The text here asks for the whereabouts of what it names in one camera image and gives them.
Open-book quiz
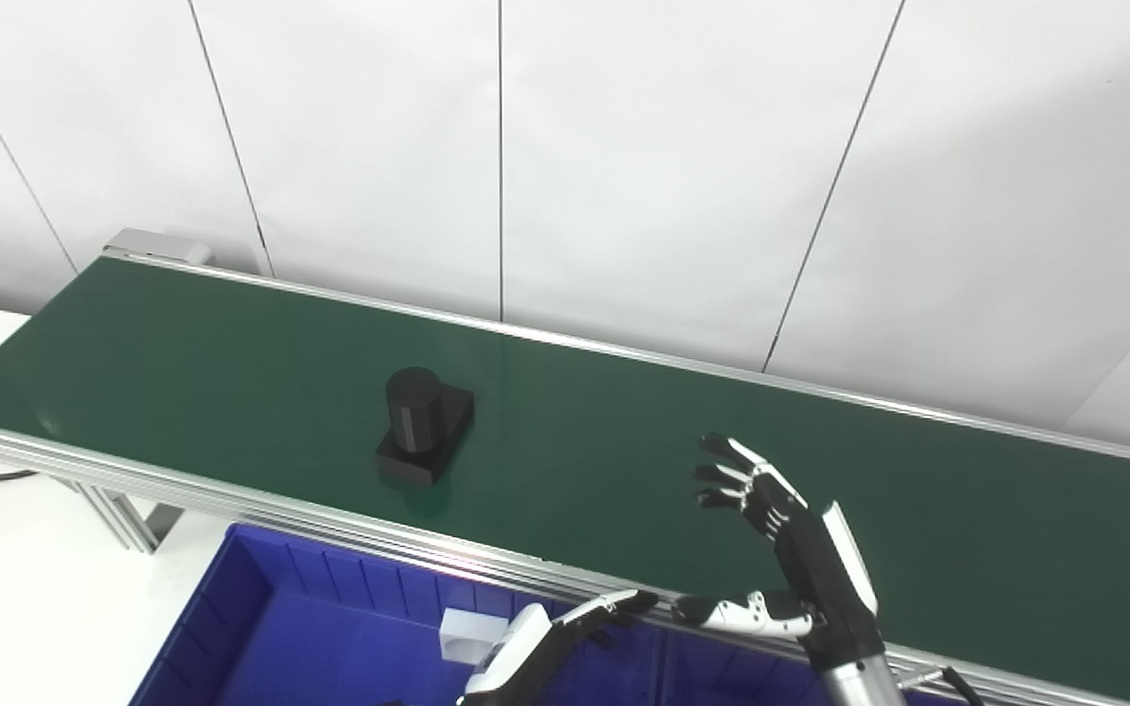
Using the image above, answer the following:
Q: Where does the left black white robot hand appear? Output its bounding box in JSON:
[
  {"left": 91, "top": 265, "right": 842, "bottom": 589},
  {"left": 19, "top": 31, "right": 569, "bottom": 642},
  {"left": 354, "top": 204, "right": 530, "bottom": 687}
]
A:
[{"left": 462, "top": 588, "right": 660, "bottom": 706}]

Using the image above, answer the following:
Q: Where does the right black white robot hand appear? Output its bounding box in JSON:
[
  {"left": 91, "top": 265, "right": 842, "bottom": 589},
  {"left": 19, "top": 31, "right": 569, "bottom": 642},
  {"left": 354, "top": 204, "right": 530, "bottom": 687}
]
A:
[{"left": 672, "top": 432, "right": 889, "bottom": 674}]

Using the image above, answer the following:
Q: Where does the black cylinder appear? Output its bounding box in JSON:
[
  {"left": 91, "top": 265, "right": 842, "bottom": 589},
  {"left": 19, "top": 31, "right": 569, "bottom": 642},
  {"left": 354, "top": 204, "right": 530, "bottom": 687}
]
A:
[{"left": 375, "top": 367, "right": 476, "bottom": 486}]

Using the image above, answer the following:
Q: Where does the white rectangular block part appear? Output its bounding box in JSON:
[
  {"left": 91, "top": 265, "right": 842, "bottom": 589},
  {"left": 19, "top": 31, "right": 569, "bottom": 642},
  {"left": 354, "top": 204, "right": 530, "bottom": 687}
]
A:
[{"left": 439, "top": 608, "right": 512, "bottom": 668}]

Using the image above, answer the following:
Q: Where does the green conveyor belt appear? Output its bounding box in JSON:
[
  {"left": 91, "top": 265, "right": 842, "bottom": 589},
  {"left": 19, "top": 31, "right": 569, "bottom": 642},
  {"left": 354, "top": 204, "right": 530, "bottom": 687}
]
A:
[{"left": 0, "top": 253, "right": 1130, "bottom": 706}]

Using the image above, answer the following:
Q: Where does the aluminium conveyor leg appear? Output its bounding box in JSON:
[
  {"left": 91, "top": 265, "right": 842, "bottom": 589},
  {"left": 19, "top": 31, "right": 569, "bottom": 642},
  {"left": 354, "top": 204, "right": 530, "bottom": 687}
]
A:
[{"left": 65, "top": 480, "right": 183, "bottom": 555}]

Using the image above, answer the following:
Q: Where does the grey conveyor motor box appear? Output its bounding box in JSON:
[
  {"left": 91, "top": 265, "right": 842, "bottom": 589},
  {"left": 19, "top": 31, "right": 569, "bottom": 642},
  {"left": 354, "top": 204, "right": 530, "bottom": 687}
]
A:
[{"left": 102, "top": 228, "right": 215, "bottom": 268}]

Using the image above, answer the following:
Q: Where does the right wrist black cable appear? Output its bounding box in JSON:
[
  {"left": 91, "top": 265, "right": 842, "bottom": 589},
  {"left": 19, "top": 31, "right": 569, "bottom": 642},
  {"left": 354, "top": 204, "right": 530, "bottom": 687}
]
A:
[{"left": 894, "top": 665, "right": 988, "bottom": 706}]

